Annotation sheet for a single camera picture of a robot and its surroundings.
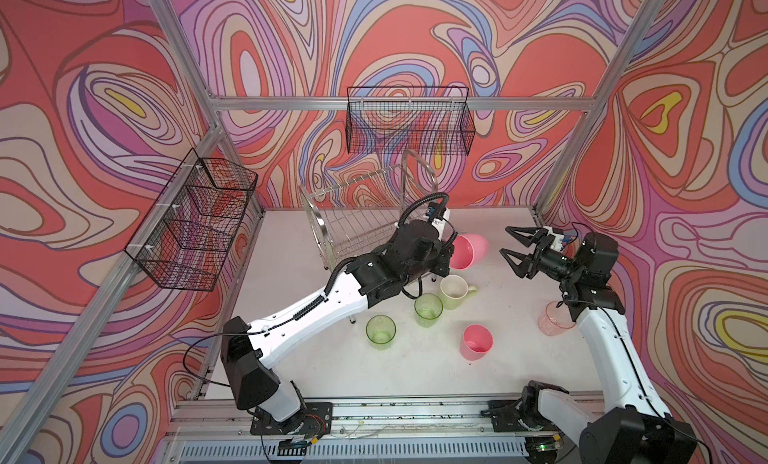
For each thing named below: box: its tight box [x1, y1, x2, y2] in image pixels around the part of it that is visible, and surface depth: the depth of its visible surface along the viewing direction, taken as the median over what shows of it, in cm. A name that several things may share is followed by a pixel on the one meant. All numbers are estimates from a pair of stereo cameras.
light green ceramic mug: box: [440, 274, 477, 310], surface depth 90 cm
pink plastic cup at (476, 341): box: [460, 324, 493, 361], surface depth 80 cm
